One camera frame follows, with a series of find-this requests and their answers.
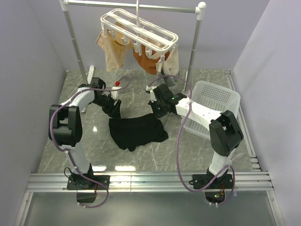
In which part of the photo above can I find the black underwear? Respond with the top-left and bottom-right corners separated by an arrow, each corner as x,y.
109,113 -> 168,152

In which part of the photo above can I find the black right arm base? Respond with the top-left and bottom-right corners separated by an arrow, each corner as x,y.
189,171 -> 236,206

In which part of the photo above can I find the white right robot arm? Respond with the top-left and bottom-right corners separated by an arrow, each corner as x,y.
146,84 -> 244,188

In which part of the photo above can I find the white plastic laundry basket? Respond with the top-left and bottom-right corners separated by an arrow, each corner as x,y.
181,80 -> 241,142

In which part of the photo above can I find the aluminium right side rail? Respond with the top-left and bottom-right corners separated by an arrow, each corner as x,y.
225,70 -> 262,171

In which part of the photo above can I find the orange hanging underwear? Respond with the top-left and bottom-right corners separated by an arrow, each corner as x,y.
133,45 -> 161,75

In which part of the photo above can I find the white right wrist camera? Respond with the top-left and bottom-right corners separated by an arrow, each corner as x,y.
146,86 -> 157,103

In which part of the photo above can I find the aluminium rail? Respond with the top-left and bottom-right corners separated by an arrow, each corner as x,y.
225,70 -> 262,171
25,171 -> 274,193

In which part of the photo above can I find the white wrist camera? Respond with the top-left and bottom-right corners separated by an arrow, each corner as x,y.
146,86 -> 157,103
108,81 -> 125,100

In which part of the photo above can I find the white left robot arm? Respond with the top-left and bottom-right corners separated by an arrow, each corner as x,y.
48,77 -> 122,189

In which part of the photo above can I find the aluminium front rail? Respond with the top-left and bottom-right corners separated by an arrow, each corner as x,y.
25,171 -> 274,193

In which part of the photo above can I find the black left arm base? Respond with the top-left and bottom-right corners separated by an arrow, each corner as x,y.
63,165 -> 110,207

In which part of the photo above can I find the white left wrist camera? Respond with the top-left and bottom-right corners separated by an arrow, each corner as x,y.
108,81 -> 125,100

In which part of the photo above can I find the cream grey hanging underwear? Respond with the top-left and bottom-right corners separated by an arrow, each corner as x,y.
155,45 -> 179,87

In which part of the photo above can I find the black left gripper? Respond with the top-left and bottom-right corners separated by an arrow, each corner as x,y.
92,94 -> 121,120

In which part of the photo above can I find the beige hanging underwear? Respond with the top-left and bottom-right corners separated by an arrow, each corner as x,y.
96,31 -> 133,72

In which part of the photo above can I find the white plastic clip hanger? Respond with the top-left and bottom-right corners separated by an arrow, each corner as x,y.
96,8 -> 179,75

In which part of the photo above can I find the white metal clothes rack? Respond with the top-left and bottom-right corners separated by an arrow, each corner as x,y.
60,0 -> 206,95

